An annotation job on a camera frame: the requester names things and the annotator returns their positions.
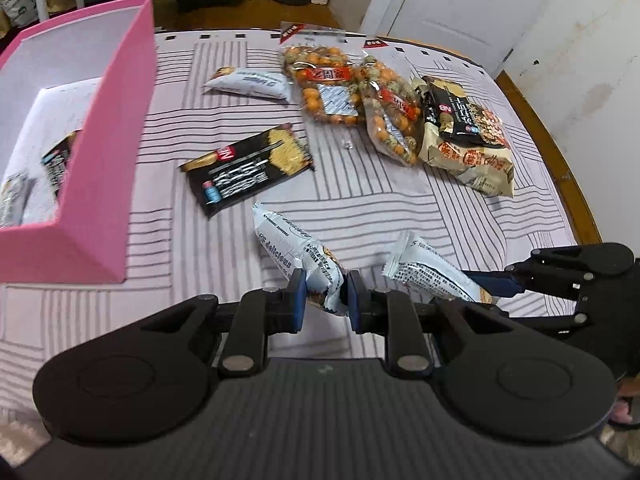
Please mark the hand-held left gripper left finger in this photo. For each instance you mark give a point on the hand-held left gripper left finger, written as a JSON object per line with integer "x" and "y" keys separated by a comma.
{"x": 298, "y": 300}

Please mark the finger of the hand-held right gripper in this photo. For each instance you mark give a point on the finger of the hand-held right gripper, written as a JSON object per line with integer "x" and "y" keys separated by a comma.
{"x": 547, "y": 323}
{"x": 492, "y": 283}

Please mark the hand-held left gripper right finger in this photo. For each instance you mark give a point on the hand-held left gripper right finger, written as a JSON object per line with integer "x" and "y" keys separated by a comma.
{"x": 356, "y": 305}

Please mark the white snack packet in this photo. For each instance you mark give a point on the white snack packet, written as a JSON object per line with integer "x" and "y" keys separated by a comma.
{"x": 15, "y": 197}
{"x": 430, "y": 272}
{"x": 250, "y": 82}
{"x": 290, "y": 245}

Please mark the beige snack bag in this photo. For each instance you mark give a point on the beige snack bag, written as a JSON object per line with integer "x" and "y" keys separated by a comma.
{"x": 475, "y": 166}

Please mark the black snack packet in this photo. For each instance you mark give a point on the black snack packet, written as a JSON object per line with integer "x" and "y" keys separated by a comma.
{"x": 465, "y": 110}

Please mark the mixed coated peanuts bag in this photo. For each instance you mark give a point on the mixed coated peanuts bag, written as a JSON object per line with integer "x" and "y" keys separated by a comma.
{"x": 390, "y": 115}

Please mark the pink cardboard box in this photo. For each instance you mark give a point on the pink cardboard box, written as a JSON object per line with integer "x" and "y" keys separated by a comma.
{"x": 100, "y": 185}

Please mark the person's foot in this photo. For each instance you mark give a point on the person's foot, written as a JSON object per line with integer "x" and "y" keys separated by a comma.
{"x": 625, "y": 407}

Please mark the orange coated peanuts bag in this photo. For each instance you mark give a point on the orange coated peanuts bag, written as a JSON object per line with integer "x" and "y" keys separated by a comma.
{"x": 320, "y": 85}

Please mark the white panelled door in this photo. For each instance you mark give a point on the white panelled door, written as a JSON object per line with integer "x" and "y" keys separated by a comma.
{"x": 450, "y": 0}

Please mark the white and green bag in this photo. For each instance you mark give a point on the white and green bag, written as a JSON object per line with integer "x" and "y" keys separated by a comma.
{"x": 20, "y": 5}

